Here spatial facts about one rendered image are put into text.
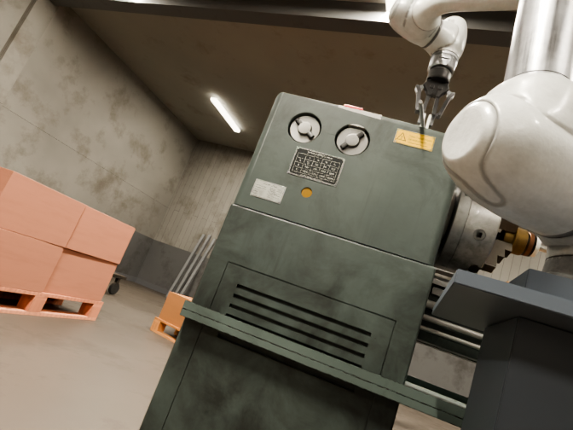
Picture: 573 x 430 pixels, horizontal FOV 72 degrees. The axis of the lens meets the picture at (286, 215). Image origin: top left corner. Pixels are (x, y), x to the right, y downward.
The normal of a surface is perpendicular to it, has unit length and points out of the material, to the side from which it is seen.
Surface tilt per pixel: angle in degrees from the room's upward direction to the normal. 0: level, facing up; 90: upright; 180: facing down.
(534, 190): 140
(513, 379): 90
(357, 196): 90
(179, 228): 90
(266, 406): 90
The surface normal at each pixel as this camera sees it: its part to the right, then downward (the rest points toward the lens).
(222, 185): -0.27, -0.32
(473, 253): -0.35, 0.46
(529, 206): -0.23, 0.77
